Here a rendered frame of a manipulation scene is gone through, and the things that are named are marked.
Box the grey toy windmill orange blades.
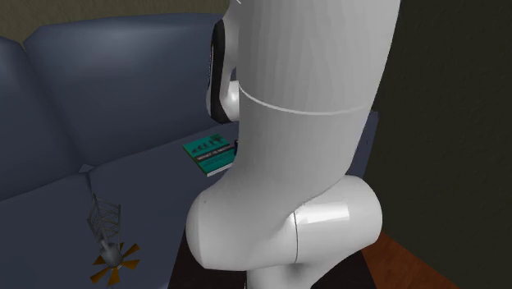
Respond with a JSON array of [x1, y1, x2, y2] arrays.
[[86, 193, 141, 287]]

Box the dark blue sofa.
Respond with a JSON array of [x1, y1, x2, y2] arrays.
[[0, 12, 380, 289]]

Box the teal book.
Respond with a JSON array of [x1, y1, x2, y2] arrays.
[[182, 133, 237, 178]]

